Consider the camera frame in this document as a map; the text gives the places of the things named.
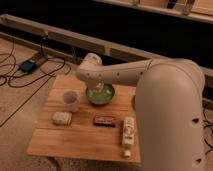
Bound wooden table board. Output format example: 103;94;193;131
27;75;140;163

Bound black cable right side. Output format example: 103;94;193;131
201;114;213;158

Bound green ceramic bowl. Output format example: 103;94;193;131
85;84;115;105

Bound white plastic bottle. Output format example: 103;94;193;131
122;117;135;158

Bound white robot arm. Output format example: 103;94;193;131
76;53;205;171

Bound beige sponge block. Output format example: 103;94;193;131
52;112;72;125

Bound black power adapter box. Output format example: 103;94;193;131
19;61;36;73

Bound small dark red box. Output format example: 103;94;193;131
93;116;116;127

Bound translucent plastic cup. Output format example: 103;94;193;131
62;91;79;112

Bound long wooden beam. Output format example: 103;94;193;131
0;14;206;90

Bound black floor cable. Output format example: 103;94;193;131
0;33;72;129

